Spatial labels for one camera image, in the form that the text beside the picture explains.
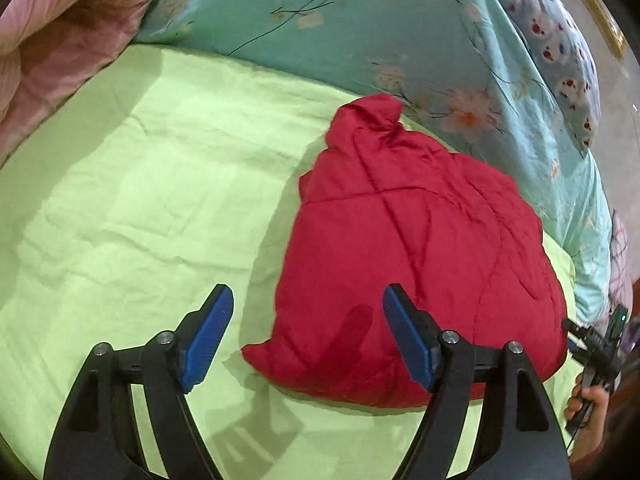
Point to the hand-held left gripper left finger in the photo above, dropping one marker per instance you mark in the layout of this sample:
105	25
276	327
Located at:
207	335

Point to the gold picture frame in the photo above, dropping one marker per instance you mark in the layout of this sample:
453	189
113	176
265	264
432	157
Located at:
597	0

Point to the pale pink sheet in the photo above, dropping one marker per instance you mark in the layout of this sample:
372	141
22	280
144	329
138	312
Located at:
621	260

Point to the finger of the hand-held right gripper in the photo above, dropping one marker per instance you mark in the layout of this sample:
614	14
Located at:
580	331
581	354

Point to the teal floral quilt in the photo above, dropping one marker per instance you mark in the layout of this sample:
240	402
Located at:
350	25

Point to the pink quilt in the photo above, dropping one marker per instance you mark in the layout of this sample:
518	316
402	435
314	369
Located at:
55	35

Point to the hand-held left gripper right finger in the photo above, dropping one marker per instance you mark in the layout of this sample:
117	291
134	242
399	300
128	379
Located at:
410	340

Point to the person's right forearm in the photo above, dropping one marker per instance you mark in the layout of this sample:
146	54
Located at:
607	440

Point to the person's right hand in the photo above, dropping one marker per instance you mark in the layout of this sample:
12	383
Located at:
590	405

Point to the white printed pillow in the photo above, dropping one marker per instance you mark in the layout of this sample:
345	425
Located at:
545	35

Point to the green bed sheet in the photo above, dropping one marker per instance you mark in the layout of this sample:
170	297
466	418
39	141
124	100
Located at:
150	200

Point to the red quilted jacket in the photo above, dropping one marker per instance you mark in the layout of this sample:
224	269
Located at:
420	260

